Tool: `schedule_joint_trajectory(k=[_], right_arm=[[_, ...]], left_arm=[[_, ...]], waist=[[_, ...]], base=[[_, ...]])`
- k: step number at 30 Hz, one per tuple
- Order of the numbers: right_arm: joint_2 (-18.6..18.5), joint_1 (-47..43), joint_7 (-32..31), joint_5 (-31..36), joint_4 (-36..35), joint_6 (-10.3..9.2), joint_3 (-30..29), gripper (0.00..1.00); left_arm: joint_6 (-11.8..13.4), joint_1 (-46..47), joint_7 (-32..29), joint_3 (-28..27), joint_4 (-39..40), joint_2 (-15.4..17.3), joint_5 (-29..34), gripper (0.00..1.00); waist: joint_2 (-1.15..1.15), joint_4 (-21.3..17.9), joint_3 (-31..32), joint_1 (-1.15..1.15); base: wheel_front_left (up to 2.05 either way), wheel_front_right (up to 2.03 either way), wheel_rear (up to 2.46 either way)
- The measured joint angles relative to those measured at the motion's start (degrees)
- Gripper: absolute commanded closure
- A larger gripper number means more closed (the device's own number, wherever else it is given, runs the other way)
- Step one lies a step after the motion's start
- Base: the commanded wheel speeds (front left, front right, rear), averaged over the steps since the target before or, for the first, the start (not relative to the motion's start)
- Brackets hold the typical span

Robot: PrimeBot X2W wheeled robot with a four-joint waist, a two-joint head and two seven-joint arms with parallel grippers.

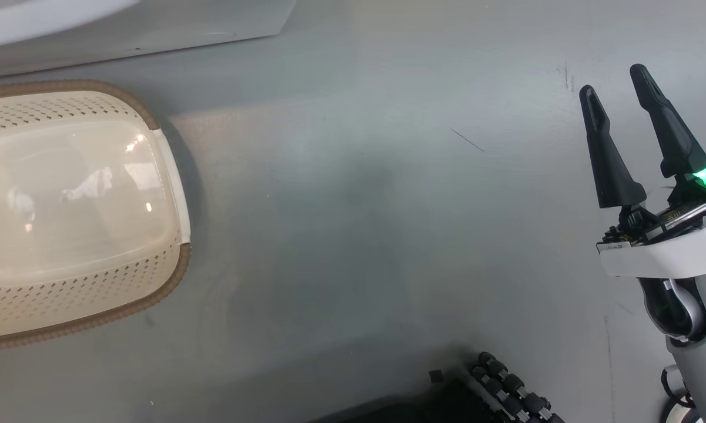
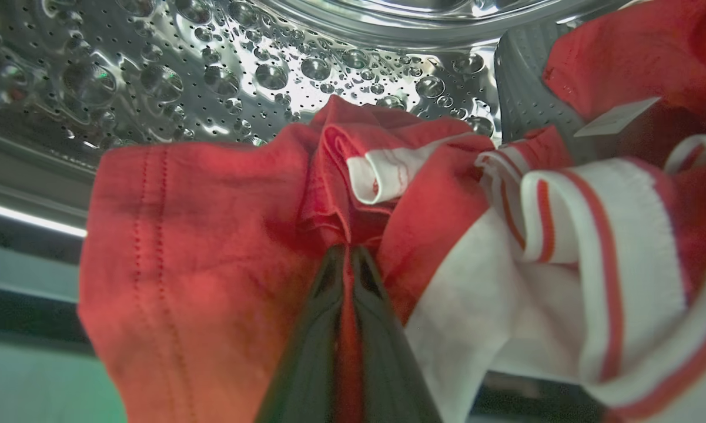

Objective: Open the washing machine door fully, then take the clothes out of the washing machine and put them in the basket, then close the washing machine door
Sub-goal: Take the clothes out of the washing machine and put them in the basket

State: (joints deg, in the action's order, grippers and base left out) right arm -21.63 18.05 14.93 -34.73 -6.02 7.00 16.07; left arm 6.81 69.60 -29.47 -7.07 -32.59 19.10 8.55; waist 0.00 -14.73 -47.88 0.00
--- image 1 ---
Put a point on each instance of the white washing machine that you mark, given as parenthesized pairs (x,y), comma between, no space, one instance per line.
(123,29)

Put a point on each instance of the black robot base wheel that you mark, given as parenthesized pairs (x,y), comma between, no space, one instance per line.
(505,388)

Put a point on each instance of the cream perforated laundry basket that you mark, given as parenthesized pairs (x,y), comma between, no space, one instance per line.
(64,205)

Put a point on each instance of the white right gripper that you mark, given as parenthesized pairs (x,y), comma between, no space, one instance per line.
(670,252)

